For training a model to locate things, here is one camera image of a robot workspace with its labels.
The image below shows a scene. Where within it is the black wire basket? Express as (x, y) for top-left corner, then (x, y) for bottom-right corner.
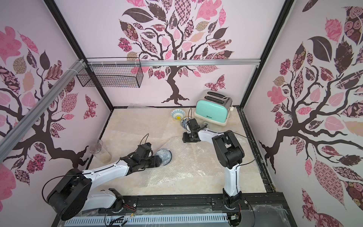
(77, 57), (144, 88)

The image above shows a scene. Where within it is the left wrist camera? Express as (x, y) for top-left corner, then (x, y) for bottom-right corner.
(136, 142), (153, 159)

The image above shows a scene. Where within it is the yellow dotted ceramic bowl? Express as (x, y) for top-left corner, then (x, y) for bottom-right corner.
(171, 108), (186, 120)

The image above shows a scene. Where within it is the blue floral ceramic bowl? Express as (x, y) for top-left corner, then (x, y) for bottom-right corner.
(156, 148), (173, 166)

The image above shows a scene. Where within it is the grey tape dispenser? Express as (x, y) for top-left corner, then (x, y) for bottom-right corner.
(201, 122), (208, 128)

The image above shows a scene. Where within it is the bubble wrap sheet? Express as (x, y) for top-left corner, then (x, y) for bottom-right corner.
(193, 138), (260, 178)
(139, 136), (224, 187)

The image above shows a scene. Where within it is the aluminium rail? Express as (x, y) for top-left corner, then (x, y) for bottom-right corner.
(87, 59), (261, 67)
(1, 59), (85, 161)

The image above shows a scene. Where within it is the aluminium rail back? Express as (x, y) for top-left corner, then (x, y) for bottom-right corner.
(87, 59), (261, 67)

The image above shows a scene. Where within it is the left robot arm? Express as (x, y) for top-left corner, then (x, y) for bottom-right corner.
(42, 155), (164, 221)

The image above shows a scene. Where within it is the mint green toaster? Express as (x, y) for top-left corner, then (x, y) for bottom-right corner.
(194, 90), (233, 126)

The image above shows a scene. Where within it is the clear drinking glass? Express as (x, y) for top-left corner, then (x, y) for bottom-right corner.
(89, 140), (112, 164)

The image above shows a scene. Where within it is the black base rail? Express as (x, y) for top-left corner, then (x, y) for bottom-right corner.
(82, 192), (285, 212)

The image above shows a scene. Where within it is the black corner frame post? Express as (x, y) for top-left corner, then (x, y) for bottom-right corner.
(44, 0), (114, 112)

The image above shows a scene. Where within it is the white slotted cable duct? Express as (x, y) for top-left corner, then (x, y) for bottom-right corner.
(64, 213), (229, 227)

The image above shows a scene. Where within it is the aluminium rail left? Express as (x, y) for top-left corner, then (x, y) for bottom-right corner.
(1, 59), (85, 161)

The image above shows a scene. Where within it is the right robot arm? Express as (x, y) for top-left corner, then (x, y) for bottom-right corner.
(182, 119), (245, 210)

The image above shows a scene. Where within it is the blue yellow patterned bowl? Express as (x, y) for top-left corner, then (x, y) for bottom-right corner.
(181, 117), (190, 130)

